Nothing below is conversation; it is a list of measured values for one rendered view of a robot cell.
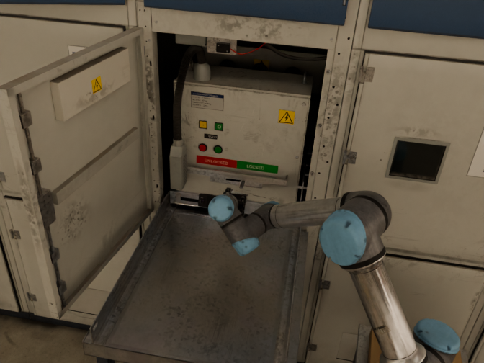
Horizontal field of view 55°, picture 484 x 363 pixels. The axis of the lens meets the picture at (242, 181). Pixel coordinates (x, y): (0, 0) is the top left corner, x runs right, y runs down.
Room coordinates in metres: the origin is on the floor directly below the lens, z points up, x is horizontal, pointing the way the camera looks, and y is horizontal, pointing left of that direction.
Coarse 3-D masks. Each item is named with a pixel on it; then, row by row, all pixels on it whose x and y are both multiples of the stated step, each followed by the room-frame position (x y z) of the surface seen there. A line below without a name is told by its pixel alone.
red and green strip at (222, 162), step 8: (200, 160) 1.57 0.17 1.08; (208, 160) 1.57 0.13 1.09; (216, 160) 1.56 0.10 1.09; (224, 160) 1.56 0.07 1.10; (232, 160) 1.55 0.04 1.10; (240, 168) 1.55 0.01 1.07; (248, 168) 1.54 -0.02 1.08; (256, 168) 1.54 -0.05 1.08; (264, 168) 1.53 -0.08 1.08; (272, 168) 1.53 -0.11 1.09
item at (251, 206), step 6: (174, 192) 1.57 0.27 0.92; (180, 192) 1.57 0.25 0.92; (186, 192) 1.57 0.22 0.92; (192, 192) 1.57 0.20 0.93; (174, 198) 1.57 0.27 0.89; (186, 198) 1.57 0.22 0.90; (192, 198) 1.56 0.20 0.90; (198, 198) 1.56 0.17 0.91; (192, 204) 1.56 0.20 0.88; (246, 204) 1.53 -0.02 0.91; (252, 204) 1.53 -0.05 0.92; (258, 204) 1.52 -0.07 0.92; (246, 210) 1.53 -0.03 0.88; (252, 210) 1.53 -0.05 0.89
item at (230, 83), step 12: (192, 72) 1.69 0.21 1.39; (216, 72) 1.71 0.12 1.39; (228, 72) 1.72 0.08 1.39; (240, 72) 1.73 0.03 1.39; (252, 72) 1.73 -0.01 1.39; (264, 72) 1.74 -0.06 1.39; (276, 72) 1.75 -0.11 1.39; (204, 84) 1.57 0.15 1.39; (216, 84) 1.57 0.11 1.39; (228, 84) 1.59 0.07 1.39; (240, 84) 1.59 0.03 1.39; (252, 84) 1.60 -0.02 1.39; (264, 84) 1.61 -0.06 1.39; (276, 84) 1.62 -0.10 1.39; (288, 84) 1.62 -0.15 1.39; (300, 84) 1.63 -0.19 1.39; (312, 84) 1.64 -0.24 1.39; (300, 96) 1.52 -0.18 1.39; (300, 168) 1.52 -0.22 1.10; (240, 180) 1.57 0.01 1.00
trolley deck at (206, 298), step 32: (192, 224) 1.46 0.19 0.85; (160, 256) 1.26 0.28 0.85; (192, 256) 1.27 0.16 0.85; (224, 256) 1.28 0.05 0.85; (256, 256) 1.30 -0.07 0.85; (160, 288) 1.11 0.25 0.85; (192, 288) 1.12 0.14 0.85; (224, 288) 1.13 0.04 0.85; (256, 288) 1.14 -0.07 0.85; (128, 320) 0.97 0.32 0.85; (160, 320) 0.98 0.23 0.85; (192, 320) 0.98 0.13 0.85; (224, 320) 0.99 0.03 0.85; (256, 320) 1.00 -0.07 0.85; (96, 352) 0.87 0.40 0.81; (128, 352) 0.86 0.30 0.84; (160, 352) 0.86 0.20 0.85; (192, 352) 0.87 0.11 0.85; (224, 352) 0.87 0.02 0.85; (256, 352) 0.88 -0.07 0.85; (288, 352) 0.89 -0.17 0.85
